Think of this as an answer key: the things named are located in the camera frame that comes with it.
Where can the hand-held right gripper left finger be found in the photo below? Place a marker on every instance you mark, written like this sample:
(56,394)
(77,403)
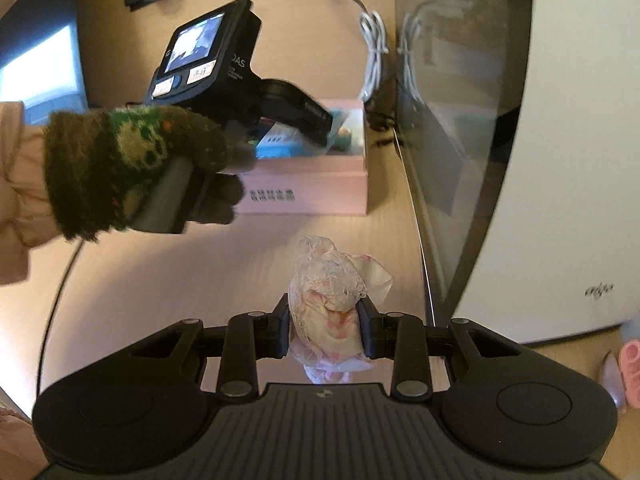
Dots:
(283,327)

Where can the pink cardboard box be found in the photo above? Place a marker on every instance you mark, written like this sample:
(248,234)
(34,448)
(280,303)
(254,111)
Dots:
(320,187)

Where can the person's left hand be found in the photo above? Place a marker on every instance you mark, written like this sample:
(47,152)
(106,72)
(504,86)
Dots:
(95,160)

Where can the computer monitor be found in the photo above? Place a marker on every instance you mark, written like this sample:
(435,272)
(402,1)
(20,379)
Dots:
(40,65)

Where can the blue packet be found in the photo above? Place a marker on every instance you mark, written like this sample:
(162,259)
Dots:
(277,144)

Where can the clear plastic piece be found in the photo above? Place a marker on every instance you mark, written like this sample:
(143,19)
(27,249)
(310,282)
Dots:
(611,380)

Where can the clear plastic bag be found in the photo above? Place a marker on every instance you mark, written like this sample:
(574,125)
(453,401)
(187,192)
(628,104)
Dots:
(322,295)

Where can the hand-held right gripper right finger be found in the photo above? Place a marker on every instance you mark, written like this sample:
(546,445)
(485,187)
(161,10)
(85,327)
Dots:
(364,330)

